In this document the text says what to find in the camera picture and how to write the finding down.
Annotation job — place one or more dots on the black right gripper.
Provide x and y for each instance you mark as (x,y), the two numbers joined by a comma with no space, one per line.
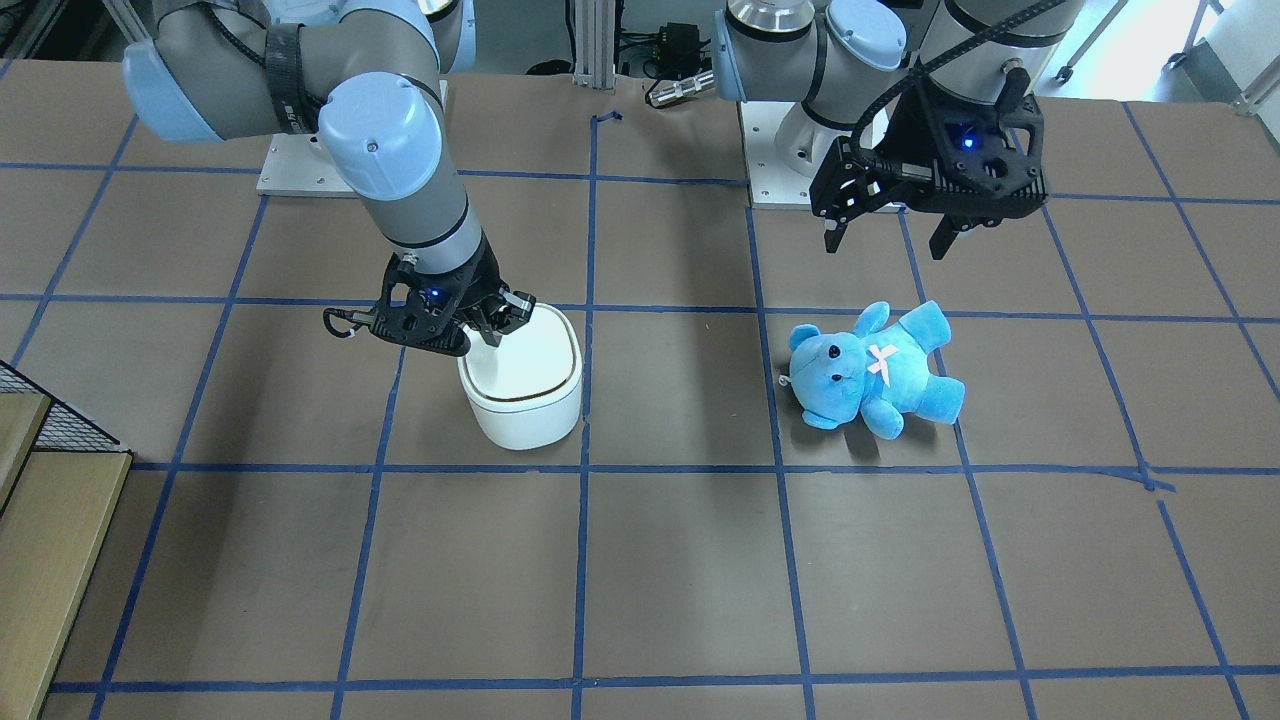
(479,284)

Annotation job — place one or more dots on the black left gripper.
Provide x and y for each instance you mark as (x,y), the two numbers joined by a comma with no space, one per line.
(915,131)

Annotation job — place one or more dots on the white lidded trash can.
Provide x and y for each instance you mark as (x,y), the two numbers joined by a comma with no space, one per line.
(526,392)

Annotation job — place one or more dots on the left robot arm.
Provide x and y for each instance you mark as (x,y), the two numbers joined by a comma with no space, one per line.
(849,62)

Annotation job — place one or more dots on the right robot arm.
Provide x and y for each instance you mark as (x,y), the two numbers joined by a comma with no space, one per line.
(217,70)

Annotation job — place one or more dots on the blue teddy bear plush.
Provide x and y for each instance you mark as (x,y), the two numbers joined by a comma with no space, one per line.
(877,371)

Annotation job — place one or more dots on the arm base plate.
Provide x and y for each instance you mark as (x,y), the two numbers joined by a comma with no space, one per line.
(290,165)
(783,149)

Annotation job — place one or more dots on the aluminium frame post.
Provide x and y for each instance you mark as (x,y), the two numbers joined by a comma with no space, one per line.
(594,30)

